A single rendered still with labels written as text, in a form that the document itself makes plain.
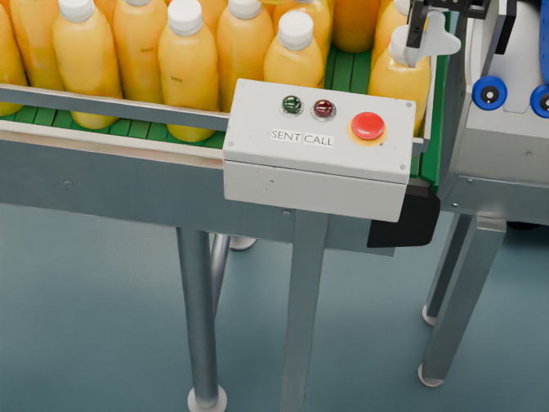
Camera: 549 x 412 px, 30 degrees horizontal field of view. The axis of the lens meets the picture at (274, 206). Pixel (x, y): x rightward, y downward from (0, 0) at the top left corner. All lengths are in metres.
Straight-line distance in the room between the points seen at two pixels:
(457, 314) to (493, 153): 0.54
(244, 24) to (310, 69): 0.09
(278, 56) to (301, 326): 0.46
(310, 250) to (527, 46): 0.42
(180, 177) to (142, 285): 0.92
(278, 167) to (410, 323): 1.17
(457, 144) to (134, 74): 0.43
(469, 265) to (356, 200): 0.62
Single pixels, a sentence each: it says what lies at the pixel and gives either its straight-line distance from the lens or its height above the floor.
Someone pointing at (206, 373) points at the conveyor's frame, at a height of 0.20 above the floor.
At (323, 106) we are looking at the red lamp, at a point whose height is 1.11.
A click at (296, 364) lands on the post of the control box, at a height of 0.50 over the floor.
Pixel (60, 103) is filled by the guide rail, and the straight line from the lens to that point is 1.32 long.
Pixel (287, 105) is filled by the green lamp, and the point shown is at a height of 1.11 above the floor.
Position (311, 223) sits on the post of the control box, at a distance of 1.25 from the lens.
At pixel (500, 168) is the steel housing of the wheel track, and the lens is 1.42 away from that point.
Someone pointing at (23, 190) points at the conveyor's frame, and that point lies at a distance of 1.48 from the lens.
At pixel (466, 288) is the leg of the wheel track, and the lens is 1.80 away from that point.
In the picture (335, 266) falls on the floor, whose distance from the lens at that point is 2.28.
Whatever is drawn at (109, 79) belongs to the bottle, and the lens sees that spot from 1.30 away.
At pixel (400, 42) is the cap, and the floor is 1.11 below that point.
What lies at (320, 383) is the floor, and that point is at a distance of 2.16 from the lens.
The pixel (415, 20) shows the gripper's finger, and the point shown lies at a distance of 1.09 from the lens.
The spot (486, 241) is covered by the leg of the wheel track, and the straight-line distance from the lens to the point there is 1.66.
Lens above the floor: 1.99
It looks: 58 degrees down
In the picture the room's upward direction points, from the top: 2 degrees clockwise
